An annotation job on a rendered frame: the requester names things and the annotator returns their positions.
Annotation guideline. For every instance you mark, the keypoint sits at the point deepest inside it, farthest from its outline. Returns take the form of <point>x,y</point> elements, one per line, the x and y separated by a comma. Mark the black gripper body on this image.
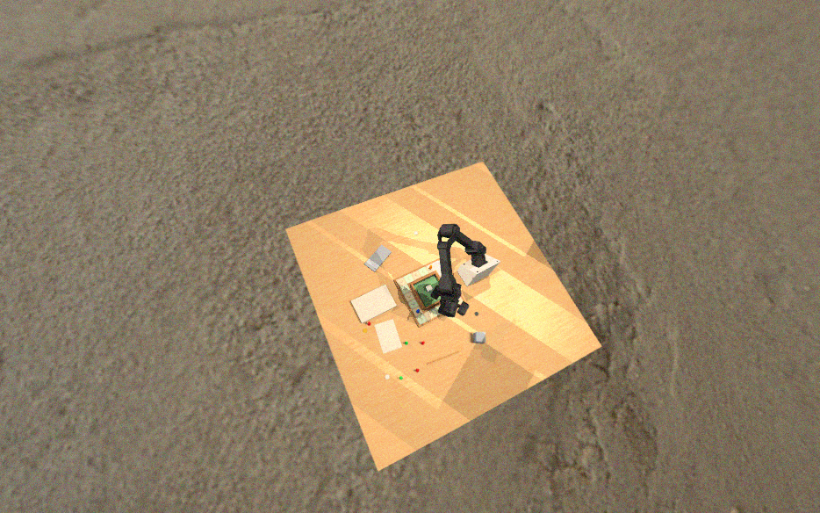
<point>462,309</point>

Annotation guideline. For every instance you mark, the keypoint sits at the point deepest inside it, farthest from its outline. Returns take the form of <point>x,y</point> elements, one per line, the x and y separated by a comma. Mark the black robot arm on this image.
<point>447,283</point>

